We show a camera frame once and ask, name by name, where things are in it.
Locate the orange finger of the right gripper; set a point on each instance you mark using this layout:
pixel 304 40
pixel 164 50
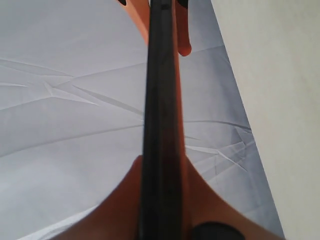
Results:
pixel 181 39
pixel 139 12

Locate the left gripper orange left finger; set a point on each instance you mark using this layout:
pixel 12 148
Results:
pixel 116 218

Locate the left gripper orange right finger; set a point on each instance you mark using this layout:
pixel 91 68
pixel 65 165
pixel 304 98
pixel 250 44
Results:
pixel 212 218

